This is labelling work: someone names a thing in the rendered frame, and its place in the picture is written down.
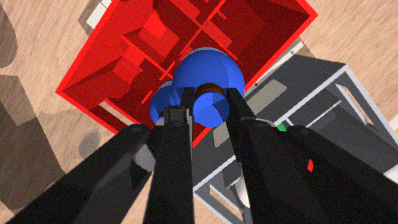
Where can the white paper pick list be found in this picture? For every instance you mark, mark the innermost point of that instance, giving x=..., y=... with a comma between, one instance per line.
x=98, y=13

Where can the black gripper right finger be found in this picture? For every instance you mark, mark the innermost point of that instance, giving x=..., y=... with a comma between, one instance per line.
x=348, y=190

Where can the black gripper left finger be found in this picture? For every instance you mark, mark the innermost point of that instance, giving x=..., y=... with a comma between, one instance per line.
x=103, y=187

